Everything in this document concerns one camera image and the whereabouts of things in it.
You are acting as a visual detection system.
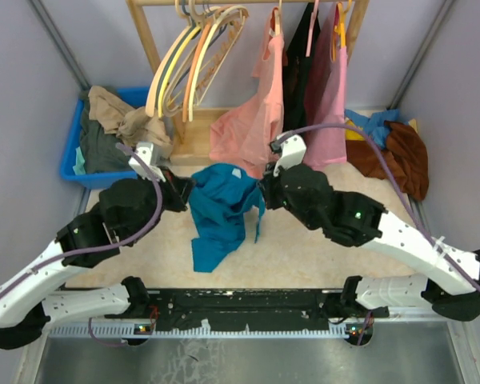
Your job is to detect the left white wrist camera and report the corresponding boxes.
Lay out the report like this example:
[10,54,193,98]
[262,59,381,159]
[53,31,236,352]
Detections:
[128,142,166,182]

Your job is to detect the yellow cloth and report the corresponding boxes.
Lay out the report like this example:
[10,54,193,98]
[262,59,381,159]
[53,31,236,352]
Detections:
[345,118,418,141]

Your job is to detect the dark grey t shirt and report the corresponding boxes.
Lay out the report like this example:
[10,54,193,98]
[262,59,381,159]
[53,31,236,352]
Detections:
[79,93,130,174]

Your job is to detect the mint green cloth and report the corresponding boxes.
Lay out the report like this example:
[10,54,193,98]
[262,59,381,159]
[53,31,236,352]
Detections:
[73,146,86,176]

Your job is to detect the beige t shirt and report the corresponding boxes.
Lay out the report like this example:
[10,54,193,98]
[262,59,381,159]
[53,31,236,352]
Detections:
[88,86,174,159]

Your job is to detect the salmon pink t shirt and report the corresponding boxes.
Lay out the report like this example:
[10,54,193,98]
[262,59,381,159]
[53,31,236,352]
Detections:
[210,22,284,178]

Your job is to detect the yellow hanger with shirt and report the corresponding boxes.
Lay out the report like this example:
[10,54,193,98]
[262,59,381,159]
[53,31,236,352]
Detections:
[330,0,353,62]

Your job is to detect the teal blue t shirt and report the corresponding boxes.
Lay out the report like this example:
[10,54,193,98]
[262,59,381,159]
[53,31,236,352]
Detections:
[189,163,266,273]

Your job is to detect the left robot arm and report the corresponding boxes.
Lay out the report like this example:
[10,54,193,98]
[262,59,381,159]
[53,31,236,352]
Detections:
[0,167,195,350]

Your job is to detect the cream plastic hanger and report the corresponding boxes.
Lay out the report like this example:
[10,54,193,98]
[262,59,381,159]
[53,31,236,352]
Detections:
[144,5,250,118]

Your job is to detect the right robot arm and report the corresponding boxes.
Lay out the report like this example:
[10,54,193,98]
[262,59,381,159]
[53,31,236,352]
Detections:
[258,162,480,322]

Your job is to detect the orange plastic hanger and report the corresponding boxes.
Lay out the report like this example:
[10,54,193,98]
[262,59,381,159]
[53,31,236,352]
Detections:
[181,15,241,123]

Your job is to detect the brown t shirt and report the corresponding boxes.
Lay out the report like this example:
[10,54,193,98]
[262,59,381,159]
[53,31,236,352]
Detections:
[346,121,429,201]

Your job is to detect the black t shirt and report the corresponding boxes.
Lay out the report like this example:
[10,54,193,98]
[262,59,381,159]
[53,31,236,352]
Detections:
[282,3,321,132]

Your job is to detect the beige hanger with shirt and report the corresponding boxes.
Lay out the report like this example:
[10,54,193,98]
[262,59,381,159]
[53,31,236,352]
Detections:
[270,0,282,38]

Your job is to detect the wooden clothes rack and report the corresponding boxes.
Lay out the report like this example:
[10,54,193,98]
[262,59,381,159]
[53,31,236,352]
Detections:
[126,1,370,166]

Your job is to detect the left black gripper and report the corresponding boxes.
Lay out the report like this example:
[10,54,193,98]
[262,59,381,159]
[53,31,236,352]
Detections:
[126,165,197,244]

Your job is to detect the blue plastic bin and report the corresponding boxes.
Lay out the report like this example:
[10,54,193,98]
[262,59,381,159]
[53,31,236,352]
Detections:
[59,86,149,190]

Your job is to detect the pink hanger with shirt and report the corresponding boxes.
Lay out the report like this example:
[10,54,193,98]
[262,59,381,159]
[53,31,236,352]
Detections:
[305,0,320,58]

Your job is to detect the light blue cloth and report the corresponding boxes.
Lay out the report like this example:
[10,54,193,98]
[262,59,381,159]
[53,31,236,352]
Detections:
[345,109,400,150]

